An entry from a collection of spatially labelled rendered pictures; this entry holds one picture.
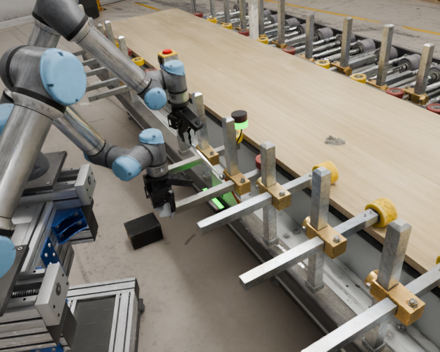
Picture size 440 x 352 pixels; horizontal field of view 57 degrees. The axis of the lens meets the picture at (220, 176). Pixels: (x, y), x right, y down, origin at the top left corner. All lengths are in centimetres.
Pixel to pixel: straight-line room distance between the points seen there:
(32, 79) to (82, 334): 135
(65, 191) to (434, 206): 123
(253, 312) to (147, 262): 72
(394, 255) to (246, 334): 126
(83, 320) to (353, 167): 139
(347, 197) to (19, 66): 104
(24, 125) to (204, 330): 149
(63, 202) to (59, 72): 68
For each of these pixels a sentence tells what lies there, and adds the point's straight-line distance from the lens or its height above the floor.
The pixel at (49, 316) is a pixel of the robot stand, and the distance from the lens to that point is 117.
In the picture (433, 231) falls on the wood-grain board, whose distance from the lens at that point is 136.
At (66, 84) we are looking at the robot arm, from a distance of 97.
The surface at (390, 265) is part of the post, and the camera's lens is 102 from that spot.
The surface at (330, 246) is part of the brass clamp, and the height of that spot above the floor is 97.
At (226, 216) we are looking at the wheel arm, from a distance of 125.
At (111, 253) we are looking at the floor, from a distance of 265.
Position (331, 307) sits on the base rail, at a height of 70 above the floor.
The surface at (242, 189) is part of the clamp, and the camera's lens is 154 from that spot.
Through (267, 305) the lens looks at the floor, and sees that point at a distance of 222.
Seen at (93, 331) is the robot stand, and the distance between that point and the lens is 204.
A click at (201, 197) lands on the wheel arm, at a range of 150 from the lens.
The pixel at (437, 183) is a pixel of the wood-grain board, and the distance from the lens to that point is 156.
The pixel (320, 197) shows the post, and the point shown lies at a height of 109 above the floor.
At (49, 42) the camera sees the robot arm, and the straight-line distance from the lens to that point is 148.
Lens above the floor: 179
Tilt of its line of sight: 35 degrees down
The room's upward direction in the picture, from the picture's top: 7 degrees counter-clockwise
